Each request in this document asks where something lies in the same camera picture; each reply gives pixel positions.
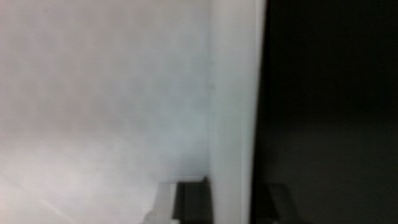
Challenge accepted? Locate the white desk top tray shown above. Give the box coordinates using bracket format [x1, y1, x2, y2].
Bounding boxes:
[0, 0, 266, 224]

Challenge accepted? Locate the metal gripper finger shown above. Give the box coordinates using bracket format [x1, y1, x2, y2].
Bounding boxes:
[174, 179, 213, 224]

